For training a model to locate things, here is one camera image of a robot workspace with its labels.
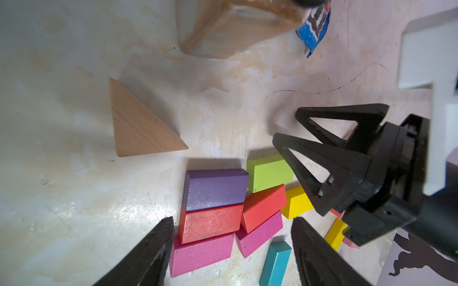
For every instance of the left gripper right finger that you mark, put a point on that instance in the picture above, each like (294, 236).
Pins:
(318, 264)

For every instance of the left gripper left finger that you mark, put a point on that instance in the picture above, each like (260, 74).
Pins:
(146, 264)

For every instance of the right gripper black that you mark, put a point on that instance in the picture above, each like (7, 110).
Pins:
(386, 178)

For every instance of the yellow block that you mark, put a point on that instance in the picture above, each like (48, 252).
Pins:
(335, 236)
(297, 204)

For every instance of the magenta block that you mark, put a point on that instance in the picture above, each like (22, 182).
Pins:
(189, 257)
(248, 243)

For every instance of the red block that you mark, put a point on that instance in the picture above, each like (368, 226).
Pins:
(337, 214)
(203, 224)
(262, 205)

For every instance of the purple rectangular block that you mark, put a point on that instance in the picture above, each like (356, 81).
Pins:
(208, 189)

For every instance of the lime green block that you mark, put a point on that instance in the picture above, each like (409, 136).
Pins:
(268, 172)

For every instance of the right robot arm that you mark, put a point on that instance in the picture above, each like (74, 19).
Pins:
(332, 177)

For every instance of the blue candy bag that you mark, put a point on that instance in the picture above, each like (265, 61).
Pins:
(312, 32)

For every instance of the beige rectangular block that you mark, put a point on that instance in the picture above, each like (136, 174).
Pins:
(348, 135)

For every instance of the pink flat block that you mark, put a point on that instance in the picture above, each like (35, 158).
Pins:
(349, 243)

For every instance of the teal rectangular block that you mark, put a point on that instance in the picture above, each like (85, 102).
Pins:
(275, 264)

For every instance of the natural wood triangle block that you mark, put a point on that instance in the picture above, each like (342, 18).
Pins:
(138, 131)

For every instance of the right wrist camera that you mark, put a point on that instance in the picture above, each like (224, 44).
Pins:
(429, 59)

